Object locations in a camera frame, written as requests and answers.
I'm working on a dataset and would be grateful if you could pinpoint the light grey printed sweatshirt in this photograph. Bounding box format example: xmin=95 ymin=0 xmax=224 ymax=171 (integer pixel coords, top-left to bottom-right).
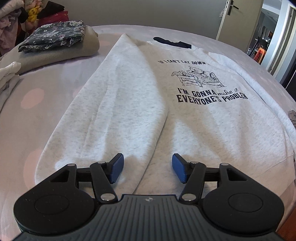
xmin=35 ymin=33 xmax=296 ymax=200

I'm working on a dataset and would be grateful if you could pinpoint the red plastic bag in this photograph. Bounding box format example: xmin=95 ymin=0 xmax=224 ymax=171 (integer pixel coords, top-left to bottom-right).
xmin=38 ymin=11 xmax=70 ymax=26

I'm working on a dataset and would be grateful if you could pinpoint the folded beige garment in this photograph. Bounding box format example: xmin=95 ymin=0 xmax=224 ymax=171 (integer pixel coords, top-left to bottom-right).
xmin=14 ymin=25 xmax=100 ymax=75

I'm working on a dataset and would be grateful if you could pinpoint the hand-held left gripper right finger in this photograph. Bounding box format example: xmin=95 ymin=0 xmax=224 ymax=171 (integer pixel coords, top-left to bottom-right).
xmin=171 ymin=153 xmax=257 ymax=204

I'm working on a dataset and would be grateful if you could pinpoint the metal door handle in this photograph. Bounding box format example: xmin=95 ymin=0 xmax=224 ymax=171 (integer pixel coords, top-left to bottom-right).
xmin=227 ymin=0 xmax=240 ymax=16

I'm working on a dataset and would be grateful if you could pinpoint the black sliding wardrobe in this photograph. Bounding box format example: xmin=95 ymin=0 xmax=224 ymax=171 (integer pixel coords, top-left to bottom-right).
xmin=280 ymin=7 xmax=296 ymax=91

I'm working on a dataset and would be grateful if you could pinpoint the purple fleece garment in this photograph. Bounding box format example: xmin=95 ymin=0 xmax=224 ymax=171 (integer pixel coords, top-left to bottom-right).
xmin=0 ymin=14 xmax=22 ymax=49

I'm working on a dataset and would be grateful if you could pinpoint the yellow plush toy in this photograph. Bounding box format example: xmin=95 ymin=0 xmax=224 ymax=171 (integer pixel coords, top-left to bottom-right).
xmin=27 ymin=6 xmax=40 ymax=22

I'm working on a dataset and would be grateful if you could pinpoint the cream door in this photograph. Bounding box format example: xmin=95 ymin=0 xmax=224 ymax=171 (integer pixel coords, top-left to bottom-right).
xmin=216 ymin=0 xmax=264 ymax=48

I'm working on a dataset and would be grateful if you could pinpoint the navy garment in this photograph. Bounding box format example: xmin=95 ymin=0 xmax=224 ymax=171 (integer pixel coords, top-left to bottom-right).
xmin=153 ymin=36 xmax=192 ymax=49

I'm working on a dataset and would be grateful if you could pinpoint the clear tube of plush toys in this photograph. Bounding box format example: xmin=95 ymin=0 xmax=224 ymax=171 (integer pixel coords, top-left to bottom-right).
xmin=24 ymin=0 xmax=43 ymax=24

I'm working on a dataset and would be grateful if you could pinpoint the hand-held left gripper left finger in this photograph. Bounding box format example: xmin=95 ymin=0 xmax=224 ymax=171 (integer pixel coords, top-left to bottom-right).
xmin=30 ymin=153 xmax=124 ymax=203

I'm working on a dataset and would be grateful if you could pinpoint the bed with polka dot sheet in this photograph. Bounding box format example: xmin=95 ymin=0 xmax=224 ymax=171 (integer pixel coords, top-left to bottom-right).
xmin=0 ymin=24 xmax=296 ymax=241

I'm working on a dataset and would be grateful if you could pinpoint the white garment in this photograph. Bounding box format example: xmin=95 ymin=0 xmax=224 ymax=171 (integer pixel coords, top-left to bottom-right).
xmin=0 ymin=61 xmax=22 ymax=107

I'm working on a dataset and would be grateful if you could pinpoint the black garment on bag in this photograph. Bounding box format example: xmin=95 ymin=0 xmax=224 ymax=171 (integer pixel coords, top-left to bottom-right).
xmin=37 ymin=0 xmax=66 ymax=20

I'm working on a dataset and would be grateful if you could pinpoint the folded dark floral cloth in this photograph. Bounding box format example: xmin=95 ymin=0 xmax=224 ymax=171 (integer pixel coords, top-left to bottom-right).
xmin=18 ymin=20 xmax=86 ymax=54

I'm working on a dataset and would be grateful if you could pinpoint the orange stool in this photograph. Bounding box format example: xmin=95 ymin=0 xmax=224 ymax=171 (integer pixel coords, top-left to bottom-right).
xmin=253 ymin=46 xmax=266 ymax=65

